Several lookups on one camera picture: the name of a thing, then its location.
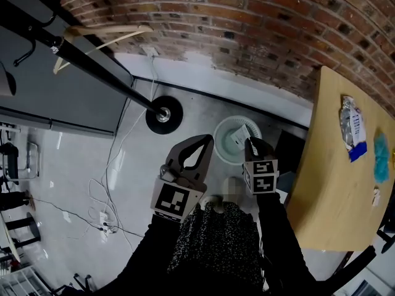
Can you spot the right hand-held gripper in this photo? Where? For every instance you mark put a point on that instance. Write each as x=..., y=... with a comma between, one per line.
x=262, y=177

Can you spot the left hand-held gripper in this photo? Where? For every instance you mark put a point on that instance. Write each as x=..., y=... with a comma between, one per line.
x=172, y=199

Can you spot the white round waste bin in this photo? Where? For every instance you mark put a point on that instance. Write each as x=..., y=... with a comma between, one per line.
x=223, y=146

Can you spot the white and blue wrapper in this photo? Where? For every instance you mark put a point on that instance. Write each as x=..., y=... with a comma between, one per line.
x=355, y=125

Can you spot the blue fluffy duster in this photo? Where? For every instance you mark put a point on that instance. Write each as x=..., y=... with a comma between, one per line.
x=381, y=156

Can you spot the small white paper scrap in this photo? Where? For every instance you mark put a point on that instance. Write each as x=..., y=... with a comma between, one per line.
x=376, y=196

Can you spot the yellow wrapper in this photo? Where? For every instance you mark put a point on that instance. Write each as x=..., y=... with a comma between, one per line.
x=393, y=157

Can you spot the person's right forearm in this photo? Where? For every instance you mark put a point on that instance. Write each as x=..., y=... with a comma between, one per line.
x=281, y=242

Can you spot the person's left forearm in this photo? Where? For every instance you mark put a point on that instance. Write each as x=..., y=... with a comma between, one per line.
x=148, y=257

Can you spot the light wooden board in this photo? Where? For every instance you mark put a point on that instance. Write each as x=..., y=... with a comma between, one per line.
x=333, y=180

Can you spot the black panel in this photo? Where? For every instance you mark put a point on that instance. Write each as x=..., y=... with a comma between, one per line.
x=287, y=153

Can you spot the person's left shoe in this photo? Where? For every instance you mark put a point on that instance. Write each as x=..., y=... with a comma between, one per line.
x=211, y=203

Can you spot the person's patterned skirt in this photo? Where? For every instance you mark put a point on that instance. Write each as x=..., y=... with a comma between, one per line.
x=216, y=251

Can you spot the white power strip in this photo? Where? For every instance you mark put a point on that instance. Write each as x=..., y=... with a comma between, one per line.
x=106, y=222

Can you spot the black coat rack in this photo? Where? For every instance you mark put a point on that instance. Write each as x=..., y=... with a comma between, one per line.
x=92, y=69

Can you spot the grey cabinet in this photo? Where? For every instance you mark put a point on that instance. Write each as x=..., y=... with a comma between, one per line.
x=61, y=103

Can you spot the wooden clothes hanger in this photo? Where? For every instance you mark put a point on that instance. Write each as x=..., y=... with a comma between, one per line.
x=108, y=29

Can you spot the black chair base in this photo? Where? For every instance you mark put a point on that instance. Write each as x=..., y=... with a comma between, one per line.
x=77, y=284

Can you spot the black equipment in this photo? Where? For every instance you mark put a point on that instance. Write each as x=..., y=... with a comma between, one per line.
x=9, y=165

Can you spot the round light table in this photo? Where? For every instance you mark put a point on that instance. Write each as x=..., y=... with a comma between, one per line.
x=9, y=242

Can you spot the white wall socket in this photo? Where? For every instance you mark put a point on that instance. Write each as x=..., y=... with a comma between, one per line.
x=149, y=50

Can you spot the chrome tube frame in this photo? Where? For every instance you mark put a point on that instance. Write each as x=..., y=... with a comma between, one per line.
x=35, y=162

